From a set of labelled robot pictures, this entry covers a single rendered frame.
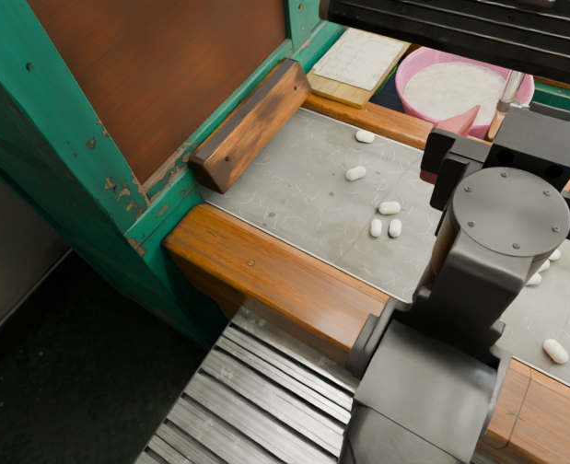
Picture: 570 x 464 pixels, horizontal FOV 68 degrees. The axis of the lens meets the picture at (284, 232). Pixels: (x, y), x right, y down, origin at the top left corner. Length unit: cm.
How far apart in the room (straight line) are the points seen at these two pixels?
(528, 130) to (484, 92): 74
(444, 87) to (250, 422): 76
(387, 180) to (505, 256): 59
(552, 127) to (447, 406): 17
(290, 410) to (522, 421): 32
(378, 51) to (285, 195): 41
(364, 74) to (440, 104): 17
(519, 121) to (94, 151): 48
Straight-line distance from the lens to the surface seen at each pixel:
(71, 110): 56
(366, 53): 101
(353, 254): 71
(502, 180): 26
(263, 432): 70
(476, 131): 91
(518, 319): 71
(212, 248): 72
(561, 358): 70
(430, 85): 102
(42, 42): 53
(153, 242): 75
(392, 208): 74
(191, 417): 73
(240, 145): 75
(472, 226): 23
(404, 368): 27
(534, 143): 27
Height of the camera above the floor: 136
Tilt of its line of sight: 57 degrees down
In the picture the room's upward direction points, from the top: 11 degrees counter-clockwise
